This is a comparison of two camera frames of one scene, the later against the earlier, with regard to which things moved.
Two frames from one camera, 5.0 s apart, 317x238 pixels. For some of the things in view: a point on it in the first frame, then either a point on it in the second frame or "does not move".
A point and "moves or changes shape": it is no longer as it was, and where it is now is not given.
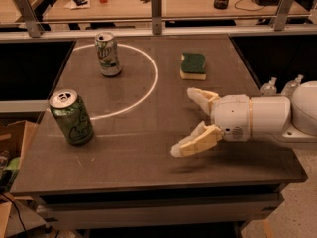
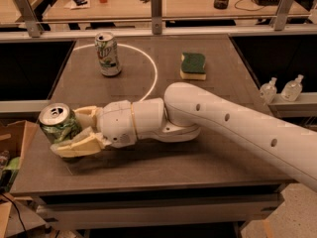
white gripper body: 232,117 -> 115,122
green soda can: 72,114 moves or changes shape
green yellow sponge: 192,66 does not move
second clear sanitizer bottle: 290,85 does not move
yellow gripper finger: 203,137 -> 86,142
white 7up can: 107,53 does not move
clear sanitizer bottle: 268,89 does not move
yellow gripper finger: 203,97 -> 87,116
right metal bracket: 285,5 does not move
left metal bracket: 33,25 does not move
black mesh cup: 221,1 does not move
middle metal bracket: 157,11 does not move
